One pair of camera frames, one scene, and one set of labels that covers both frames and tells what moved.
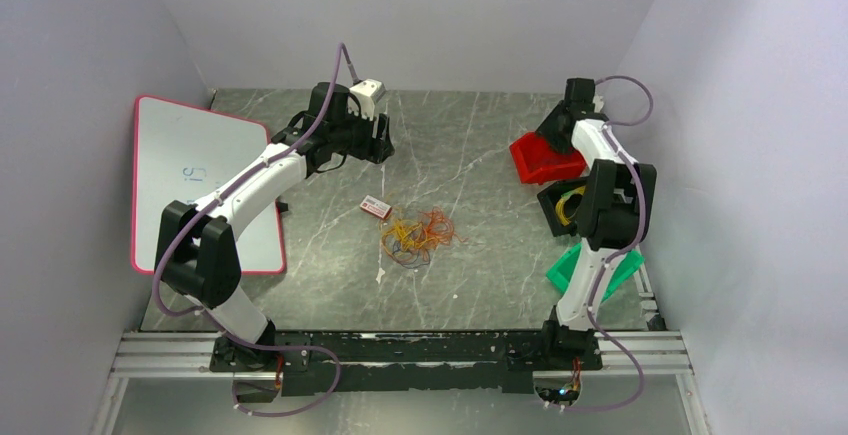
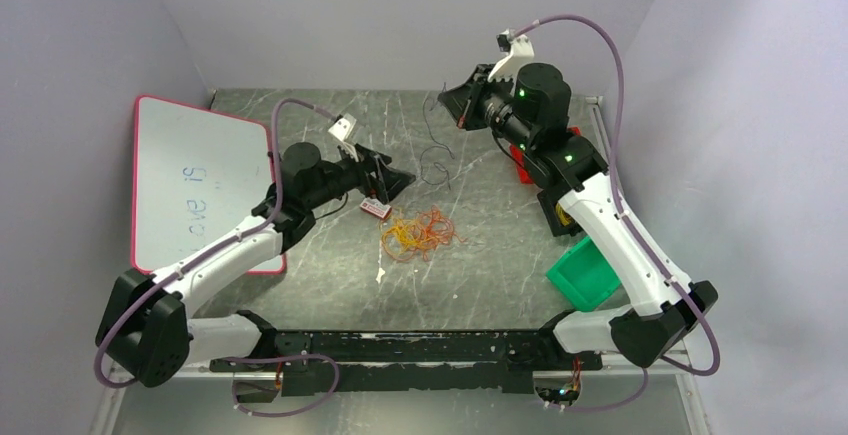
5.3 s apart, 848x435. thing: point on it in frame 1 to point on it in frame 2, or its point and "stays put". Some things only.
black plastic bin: [549, 197] stays put
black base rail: [405, 362] stays put
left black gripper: [377, 149] to [388, 182]
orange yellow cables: [410, 243] stays put
